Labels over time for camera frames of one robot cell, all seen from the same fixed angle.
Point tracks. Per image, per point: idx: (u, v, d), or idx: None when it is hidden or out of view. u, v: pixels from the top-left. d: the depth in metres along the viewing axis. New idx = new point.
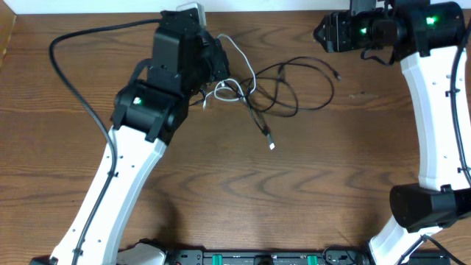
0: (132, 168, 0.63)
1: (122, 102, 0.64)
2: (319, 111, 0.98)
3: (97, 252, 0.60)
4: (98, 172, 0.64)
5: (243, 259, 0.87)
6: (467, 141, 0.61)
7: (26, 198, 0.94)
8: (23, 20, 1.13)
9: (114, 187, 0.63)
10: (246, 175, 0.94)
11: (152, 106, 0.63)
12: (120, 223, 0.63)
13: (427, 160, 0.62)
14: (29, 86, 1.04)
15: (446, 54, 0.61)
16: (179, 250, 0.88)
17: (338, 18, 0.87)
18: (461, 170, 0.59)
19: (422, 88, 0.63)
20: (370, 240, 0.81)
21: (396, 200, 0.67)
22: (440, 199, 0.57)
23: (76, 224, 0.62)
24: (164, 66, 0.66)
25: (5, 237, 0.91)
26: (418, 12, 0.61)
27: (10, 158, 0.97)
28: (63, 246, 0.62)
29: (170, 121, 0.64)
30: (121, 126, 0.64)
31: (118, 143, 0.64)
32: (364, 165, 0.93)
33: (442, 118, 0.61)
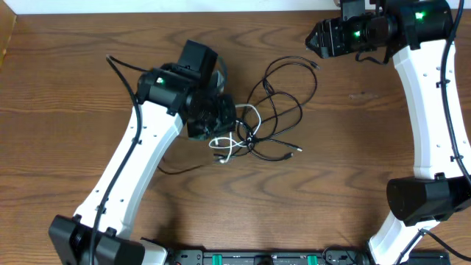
0: (154, 138, 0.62)
1: (145, 81, 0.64)
2: (319, 111, 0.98)
3: (119, 211, 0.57)
4: (123, 140, 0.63)
5: (243, 259, 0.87)
6: (460, 130, 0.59)
7: (26, 198, 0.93)
8: (24, 20, 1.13)
9: (137, 153, 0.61)
10: (246, 175, 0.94)
11: (175, 85, 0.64)
12: (140, 190, 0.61)
13: (421, 150, 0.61)
14: (29, 86, 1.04)
15: (435, 47, 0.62)
16: (179, 250, 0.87)
17: (330, 24, 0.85)
18: (455, 158, 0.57)
19: (413, 82, 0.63)
20: (370, 239, 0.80)
21: (391, 193, 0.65)
22: (434, 187, 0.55)
23: (100, 185, 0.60)
24: (189, 66, 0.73)
25: (5, 238, 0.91)
26: (407, 9, 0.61)
27: (10, 158, 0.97)
28: (84, 205, 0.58)
29: (188, 101, 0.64)
30: (146, 101, 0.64)
31: (145, 112, 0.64)
32: (364, 165, 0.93)
33: (434, 107, 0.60)
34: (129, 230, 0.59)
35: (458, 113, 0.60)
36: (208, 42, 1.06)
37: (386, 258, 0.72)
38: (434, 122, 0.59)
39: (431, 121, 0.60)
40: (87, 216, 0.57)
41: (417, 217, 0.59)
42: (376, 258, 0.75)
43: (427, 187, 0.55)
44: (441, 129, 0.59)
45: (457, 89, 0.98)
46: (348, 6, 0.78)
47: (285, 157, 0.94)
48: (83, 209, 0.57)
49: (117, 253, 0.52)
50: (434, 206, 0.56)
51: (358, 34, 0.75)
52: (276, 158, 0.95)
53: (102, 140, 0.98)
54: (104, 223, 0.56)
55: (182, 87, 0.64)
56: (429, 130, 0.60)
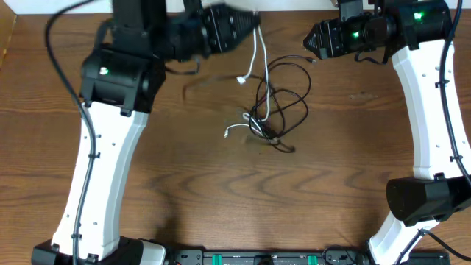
0: (113, 146, 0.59)
1: (87, 73, 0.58)
2: (319, 111, 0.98)
3: (96, 233, 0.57)
4: (79, 154, 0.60)
5: (243, 259, 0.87)
6: (459, 130, 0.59)
7: (26, 198, 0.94)
8: (24, 20, 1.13)
9: (99, 168, 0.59)
10: (246, 175, 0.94)
11: (121, 71, 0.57)
12: (114, 202, 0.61)
13: (421, 150, 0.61)
14: (29, 85, 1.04)
15: (434, 47, 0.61)
16: (179, 251, 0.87)
17: (330, 26, 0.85)
18: (454, 159, 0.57)
19: (412, 82, 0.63)
20: (370, 240, 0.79)
21: (391, 193, 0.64)
22: (434, 191, 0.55)
23: (68, 209, 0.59)
24: (128, 25, 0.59)
25: (5, 238, 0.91)
26: (405, 9, 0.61)
27: (10, 158, 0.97)
28: (59, 232, 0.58)
29: (146, 85, 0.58)
30: (93, 102, 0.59)
31: (94, 119, 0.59)
32: (364, 165, 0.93)
33: (434, 107, 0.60)
34: (112, 245, 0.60)
35: (457, 113, 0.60)
36: None
37: (386, 258, 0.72)
38: (433, 123, 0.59)
39: (430, 121, 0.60)
40: (65, 244, 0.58)
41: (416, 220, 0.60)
42: (376, 258, 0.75)
43: (428, 190, 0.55)
44: (439, 129, 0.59)
45: (457, 89, 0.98)
46: (346, 6, 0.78)
47: (291, 151, 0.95)
48: (59, 237, 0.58)
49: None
50: (433, 208, 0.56)
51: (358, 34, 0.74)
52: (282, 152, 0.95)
53: None
54: (83, 247, 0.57)
55: (130, 74, 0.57)
56: (427, 131, 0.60)
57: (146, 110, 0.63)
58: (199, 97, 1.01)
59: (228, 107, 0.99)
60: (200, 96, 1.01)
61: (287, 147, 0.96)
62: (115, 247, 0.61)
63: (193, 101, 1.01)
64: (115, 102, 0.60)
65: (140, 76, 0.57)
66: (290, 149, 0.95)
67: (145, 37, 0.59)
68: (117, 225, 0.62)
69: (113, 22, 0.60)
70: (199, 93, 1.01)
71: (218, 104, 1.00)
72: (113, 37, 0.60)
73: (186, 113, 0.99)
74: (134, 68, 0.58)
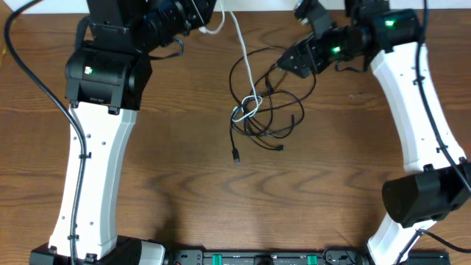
0: (104, 146, 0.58)
1: (71, 73, 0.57)
2: (319, 111, 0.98)
3: (92, 233, 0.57)
4: (71, 157, 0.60)
5: (243, 259, 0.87)
6: (441, 123, 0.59)
7: (26, 198, 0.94)
8: (24, 20, 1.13)
9: (92, 168, 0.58)
10: (246, 175, 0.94)
11: (106, 68, 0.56)
12: (109, 202, 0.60)
13: (408, 146, 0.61)
14: (29, 85, 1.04)
15: (407, 50, 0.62)
16: (178, 251, 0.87)
17: (307, 46, 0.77)
18: (440, 149, 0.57)
19: (391, 82, 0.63)
20: (368, 241, 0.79)
21: (388, 196, 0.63)
22: (426, 182, 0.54)
23: (64, 210, 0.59)
24: (107, 22, 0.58)
25: (5, 237, 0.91)
26: (377, 18, 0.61)
27: (10, 158, 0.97)
28: (55, 235, 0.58)
29: (132, 82, 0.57)
30: (80, 103, 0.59)
31: (82, 121, 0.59)
32: (364, 165, 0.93)
33: (415, 104, 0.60)
34: (110, 244, 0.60)
35: (438, 107, 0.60)
36: (209, 42, 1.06)
37: (385, 258, 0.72)
38: (416, 118, 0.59)
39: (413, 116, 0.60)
40: (62, 245, 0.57)
41: (415, 217, 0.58)
42: (375, 258, 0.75)
43: (420, 182, 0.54)
44: (423, 123, 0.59)
45: (456, 89, 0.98)
46: (314, 22, 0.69)
47: (279, 149, 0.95)
48: (56, 240, 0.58)
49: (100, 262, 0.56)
50: (428, 200, 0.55)
51: (339, 47, 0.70)
52: (270, 149, 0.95)
53: None
54: (81, 248, 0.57)
55: (115, 71, 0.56)
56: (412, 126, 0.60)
57: (135, 107, 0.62)
58: (199, 97, 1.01)
59: (228, 107, 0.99)
60: (200, 96, 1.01)
61: (272, 143, 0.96)
62: (112, 246, 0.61)
63: (193, 101, 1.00)
64: (103, 101, 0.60)
65: (126, 72, 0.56)
66: (274, 146, 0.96)
67: (126, 32, 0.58)
68: (115, 223, 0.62)
69: (91, 21, 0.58)
70: (200, 93, 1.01)
71: (218, 104, 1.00)
72: (95, 33, 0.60)
73: (186, 113, 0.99)
74: (120, 64, 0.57)
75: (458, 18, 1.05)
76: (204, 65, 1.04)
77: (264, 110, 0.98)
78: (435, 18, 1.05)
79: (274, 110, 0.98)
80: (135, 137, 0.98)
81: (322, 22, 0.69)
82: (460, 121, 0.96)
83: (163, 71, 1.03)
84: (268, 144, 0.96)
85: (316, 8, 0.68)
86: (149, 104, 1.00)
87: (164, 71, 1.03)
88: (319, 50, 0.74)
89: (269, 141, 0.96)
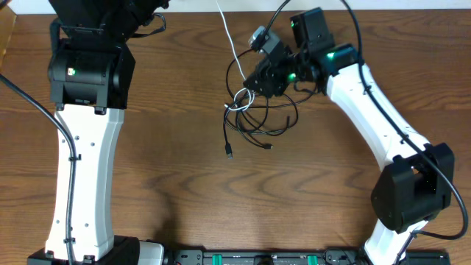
0: (93, 147, 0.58)
1: (54, 76, 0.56)
2: (319, 111, 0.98)
3: (89, 235, 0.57)
4: (59, 160, 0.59)
5: (243, 259, 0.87)
6: (399, 121, 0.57)
7: (26, 198, 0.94)
8: (23, 19, 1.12)
9: (82, 171, 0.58)
10: (245, 175, 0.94)
11: (89, 68, 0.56)
12: (103, 203, 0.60)
13: (376, 148, 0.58)
14: (29, 86, 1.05)
15: (352, 70, 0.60)
16: (179, 251, 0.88)
17: (268, 71, 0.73)
18: (404, 140, 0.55)
19: (343, 98, 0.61)
20: (366, 244, 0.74)
21: (376, 205, 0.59)
22: (399, 169, 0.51)
23: (59, 214, 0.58)
24: (79, 24, 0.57)
25: (6, 237, 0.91)
26: (321, 56, 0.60)
27: (10, 158, 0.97)
28: (51, 239, 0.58)
29: (115, 81, 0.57)
30: (66, 104, 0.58)
31: (69, 123, 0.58)
32: (364, 165, 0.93)
33: (370, 114, 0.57)
34: (107, 244, 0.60)
35: (391, 107, 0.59)
36: (209, 42, 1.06)
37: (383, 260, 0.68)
38: (375, 124, 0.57)
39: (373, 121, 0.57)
40: (58, 249, 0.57)
41: (405, 216, 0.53)
42: (375, 260, 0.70)
43: (394, 172, 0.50)
44: (382, 121, 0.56)
45: (457, 89, 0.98)
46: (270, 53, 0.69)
47: (265, 147, 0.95)
48: (52, 244, 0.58)
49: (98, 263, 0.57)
50: (408, 191, 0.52)
51: (295, 73, 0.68)
52: (257, 145, 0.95)
53: None
54: (78, 250, 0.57)
55: (98, 71, 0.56)
56: (374, 132, 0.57)
57: (121, 105, 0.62)
58: (199, 97, 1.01)
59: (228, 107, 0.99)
60: (201, 96, 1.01)
61: (261, 140, 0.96)
62: (110, 246, 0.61)
63: (193, 101, 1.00)
64: (90, 102, 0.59)
65: (109, 71, 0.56)
66: (262, 143, 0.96)
67: (101, 33, 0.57)
68: (110, 223, 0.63)
69: (62, 23, 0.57)
70: (201, 93, 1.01)
71: (218, 104, 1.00)
72: (70, 33, 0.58)
73: (185, 113, 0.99)
74: (101, 63, 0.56)
75: (460, 17, 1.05)
76: (204, 65, 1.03)
77: (259, 109, 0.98)
78: (437, 17, 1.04)
79: (269, 109, 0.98)
80: (135, 137, 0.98)
81: (271, 43, 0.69)
82: (461, 121, 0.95)
83: (163, 71, 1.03)
84: (257, 140, 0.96)
85: (270, 40, 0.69)
86: (149, 105, 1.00)
87: (164, 71, 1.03)
88: (277, 76, 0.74)
89: (259, 138, 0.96)
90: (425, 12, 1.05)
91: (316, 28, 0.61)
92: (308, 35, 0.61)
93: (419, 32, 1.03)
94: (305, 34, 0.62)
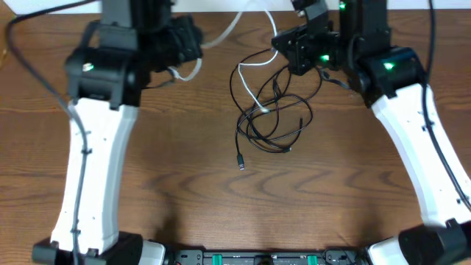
0: (104, 142, 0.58)
1: (72, 71, 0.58)
2: (319, 111, 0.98)
3: (94, 228, 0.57)
4: (71, 150, 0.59)
5: (243, 259, 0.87)
6: (456, 169, 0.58)
7: (26, 198, 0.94)
8: (23, 19, 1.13)
9: (92, 163, 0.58)
10: (246, 175, 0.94)
11: (107, 65, 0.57)
12: (112, 197, 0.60)
13: (424, 198, 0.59)
14: (27, 85, 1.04)
15: (413, 90, 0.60)
16: (178, 251, 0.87)
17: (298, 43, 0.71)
18: (461, 201, 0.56)
19: (396, 126, 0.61)
20: (370, 246, 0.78)
21: (405, 245, 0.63)
22: (448, 235, 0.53)
23: (66, 205, 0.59)
24: (116, 23, 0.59)
25: (6, 237, 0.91)
26: (374, 60, 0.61)
27: (10, 158, 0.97)
28: (57, 230, 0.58)
29: (132, 79, 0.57)
30: (80, 99, 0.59)
31: (82, 116, 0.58)
32: (364, 165, 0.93)
33: (426, 152, 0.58)
34: (112, 238, 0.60)
35: (447, 141, 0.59)
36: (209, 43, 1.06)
37: None
38: (431, 170, 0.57)
39: (420, 158, 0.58)
40: (64, 240, 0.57)
41: None
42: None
43: (442, 236, 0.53)
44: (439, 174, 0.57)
45: (458, 89, 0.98)
46: (310, 18, 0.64)
47: (285, 150, 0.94)
48: (58, 235, 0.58)
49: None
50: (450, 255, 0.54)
51: (329, 56, 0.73)
52: (274, 151, 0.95)
53: None
54: (84, 243, 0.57)
55: (115, 68, 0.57)
56: (412, 164, 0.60)
57: (136, 105, 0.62)
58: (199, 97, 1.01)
59: (228, 107, 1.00)
60: (201, 96, 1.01)
61: (277, 146, 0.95)
62: (116, 239, 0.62)
63: (194, 101, 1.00)
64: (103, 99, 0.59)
65: (125, 68, 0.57)
66: (280, 147, 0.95)
67: (133, 33, 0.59)
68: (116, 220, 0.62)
69: (102, 20, 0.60)
70: (202, 93, 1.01)
71: (218, 104, 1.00)
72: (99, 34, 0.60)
73: (186, 113, 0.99)
74: (119, 62, 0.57)
75: (458, 17, 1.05)
76: (204, 65, 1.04)
77: (271, 113, 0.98)
78: (436, 18, 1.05)
79: (280, 112, 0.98)
80: (136, 137, 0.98)
81: (319, 13, 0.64)
82: (461, 121, 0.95)
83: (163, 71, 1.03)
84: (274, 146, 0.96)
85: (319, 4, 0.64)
86: (149, 105, 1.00)
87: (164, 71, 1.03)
88: (306, 51, 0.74)
89: (275, 144, 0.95)
90: (424, 12, 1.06)
91: (374, 20, 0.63)
92: (363, 29, 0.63)
93: (419, 32, 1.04)
94: (354, 23, 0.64)
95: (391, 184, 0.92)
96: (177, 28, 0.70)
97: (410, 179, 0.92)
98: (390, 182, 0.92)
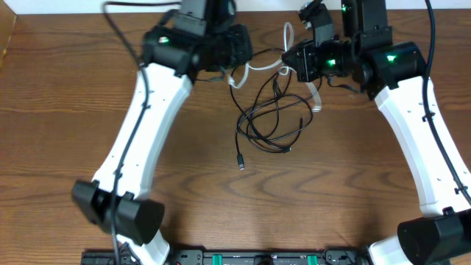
0: (163, 102, 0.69)
1: (149, 43, 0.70)
2: (319, 111, 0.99)
3: (136, 172, 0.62)
4: (132, 106, 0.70)
5: (243, 259, 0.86)
6: (457, 162, 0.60)
7: (26, 198, 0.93)
8: (24, 20, 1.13)
9: (147, 118, 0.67)
10: (246, 175, 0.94)
11: (178, 44, 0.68)
12: (153, 154, 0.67)
13: (424, 188, 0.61)
14: (28, 85, 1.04)
15: (414, 82, 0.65)
16: (179, 251, 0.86)
17: (305, 50, 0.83)
18: (459, 191, 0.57)
19: (397, 117, 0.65)
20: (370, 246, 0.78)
21: (403, 237, 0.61)
22: (444, 224, 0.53)
23: (115, 151, 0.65)
24: (191, 13, 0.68)
25: (4, 238, 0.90)
26: (378, 54, 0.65)
27: (10, 158, 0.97)
28: (101, 170, 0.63)
29: (194, 59, 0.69)
30: (150, 65, 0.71)
31: (149, 78, 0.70)
32: (363, 165, 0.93)
33: (426, 141, 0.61)
34: (146, 191, 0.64)
35: (447, 135, 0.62)
36: None
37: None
38: (430, 157, 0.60)
39: (421, 146, 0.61)
40: (106, 180, 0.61)
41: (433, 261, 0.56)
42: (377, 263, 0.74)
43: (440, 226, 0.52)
44: (438, 163, 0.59)
45: (458, 88, 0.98)
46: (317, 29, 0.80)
47: (285, 150, 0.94)
48: (101, 174, 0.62)
49: (137, 215, 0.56)
50: (447, 244, 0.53)
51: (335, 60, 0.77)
52: (274, 150, 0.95)
53: (101, 139, 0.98)
54: (122, 187, 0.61)
55: (184, 48, 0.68)
56: (413, 154, 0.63)
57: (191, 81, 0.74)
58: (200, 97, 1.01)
59: (228, 107, 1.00)
60: (201, 96, 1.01)
61: (277, 145, 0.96)
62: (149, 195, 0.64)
63: (195, 101, 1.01)
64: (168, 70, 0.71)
65: (192, 49, 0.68)
66: (280, 147, 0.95)
67: (204, 24, 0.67)
68: (149, 185, 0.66)
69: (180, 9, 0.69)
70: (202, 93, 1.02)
71: (218, 104, 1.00)
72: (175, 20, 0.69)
73: (186, 113, 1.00)
74: (187, 44, 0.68)
75: (457, 17, 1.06)
76: None
77: (271, 113, 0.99)
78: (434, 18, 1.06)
79: (280, 112, 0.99)
80: None
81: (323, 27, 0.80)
82: (462, 121, 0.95)
83: None
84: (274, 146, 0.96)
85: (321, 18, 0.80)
86: None
87: None
88: (313, 59, 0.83)
89: (276, 144, 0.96)
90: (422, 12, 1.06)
91: (373, 18, 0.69)
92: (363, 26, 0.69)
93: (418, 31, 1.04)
94: (357, 19, 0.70)
95: (391, 184, 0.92)
96: (232, 33, 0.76)
97: (410, 179, 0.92)
98: (390, 182, 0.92)
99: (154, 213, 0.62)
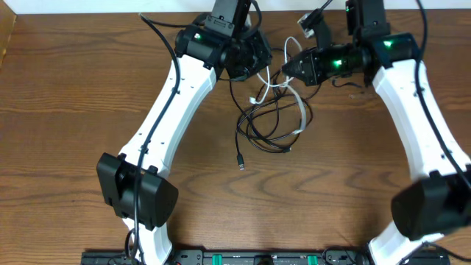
0: (191, 89, 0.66)
1: (184, 37, 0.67)
2: (319, 111, 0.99)
3: (161, 152, 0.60)
4: (162, 92, 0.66)
5: (243, 259, 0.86)
6: (444, 133, 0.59)
7: (26, 198, 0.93)
8: (23, 20, 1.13)
9: (176, 102, 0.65)
10: (246, 175, 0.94)
11: (210, 42, 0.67)
12: (176, 137, 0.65)
13: (413, 158, 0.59)
14: (28, 85, 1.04)
15: (408, 64, 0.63)
16: (179, 251, 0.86)
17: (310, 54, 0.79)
18: (444, 155, 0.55)
19: (389, 90, 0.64)
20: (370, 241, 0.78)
21: (396, 210, 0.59)
22: (433, 185, 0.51)
23: (143, 128, 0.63)
24: (223, 17, 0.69)
25: (4, 238, 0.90)
26: (376, 40, 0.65)
27: (9, 158, 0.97)
28: (128, 145, 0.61)
29: (223, 57, 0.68)
30: (183, 56, 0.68)
31: (182, 66, 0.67)
32: (363, 165, 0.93)
33: (416, 114, 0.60)
34: (166, 171, 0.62)
35: (436, 107, 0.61)
36: None
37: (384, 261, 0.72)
38: (419, 127, 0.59)
39: (411, 115, 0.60)
40: (132, 155, 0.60)
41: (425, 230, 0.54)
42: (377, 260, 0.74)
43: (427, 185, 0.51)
44: (427, 132, 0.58)
45: (457, 88, 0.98)
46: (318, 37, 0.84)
47: (285, 150, 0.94)
48: (127, 149, 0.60)
49: (158, 188, 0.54)
50: (436, 209, 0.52)
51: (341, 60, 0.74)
52: (274, 150, 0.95)
53: (101, 139, 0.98)
54: (146, 161, 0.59)
55: (215, 46, 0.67)
56: (405, 126, 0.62)
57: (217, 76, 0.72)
58: None
59: (229, 107, 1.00)
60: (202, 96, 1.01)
61: (277, 145, 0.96)
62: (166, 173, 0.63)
63: None
64: None
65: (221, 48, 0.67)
66: (279, 148, 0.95)
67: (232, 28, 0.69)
68: (170, 165, 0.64)
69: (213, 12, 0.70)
70: None
71: (218, 104, 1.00)
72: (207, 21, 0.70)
73: None
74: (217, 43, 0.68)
75: (456, 18, 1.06)
76: None
77: (270, 113, 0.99)
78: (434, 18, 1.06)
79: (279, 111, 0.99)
80: None
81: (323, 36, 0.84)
82: (462, 120, 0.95)
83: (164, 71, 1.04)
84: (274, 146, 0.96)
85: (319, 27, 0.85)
86: (149, 105, 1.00)
87: (164, 71, 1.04)
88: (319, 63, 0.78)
89: (275, 144, 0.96)
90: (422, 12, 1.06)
91: (372, 11, 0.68)
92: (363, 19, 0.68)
93: (418, 31, 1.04)
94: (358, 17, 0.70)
95: (391, 184, 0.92)
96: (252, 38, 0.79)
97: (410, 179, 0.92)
98: (390, 182, 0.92)
99: (172, 192, 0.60)
